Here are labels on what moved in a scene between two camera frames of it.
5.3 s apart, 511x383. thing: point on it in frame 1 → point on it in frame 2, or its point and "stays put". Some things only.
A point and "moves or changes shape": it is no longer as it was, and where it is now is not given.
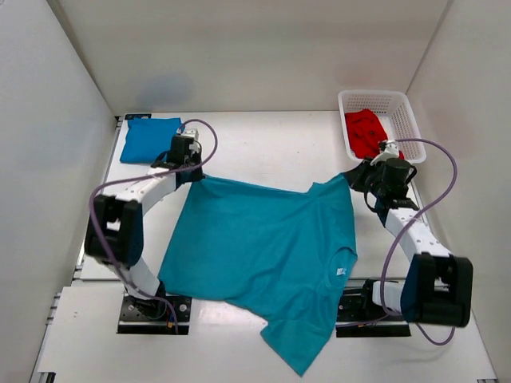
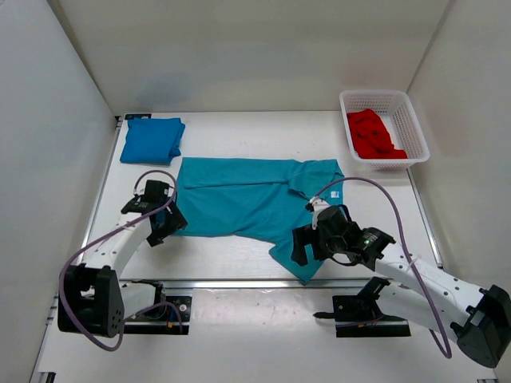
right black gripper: (356, 176) → (305, 235)
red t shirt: (365, 133) stays put
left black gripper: (197, 175) → (176, 221)
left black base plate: (153, 316) stays put
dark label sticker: (137, 116) stays put
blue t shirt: (148, 140) stays put
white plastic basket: (394, 111) stays put
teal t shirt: (289, 257) moves or changes shape
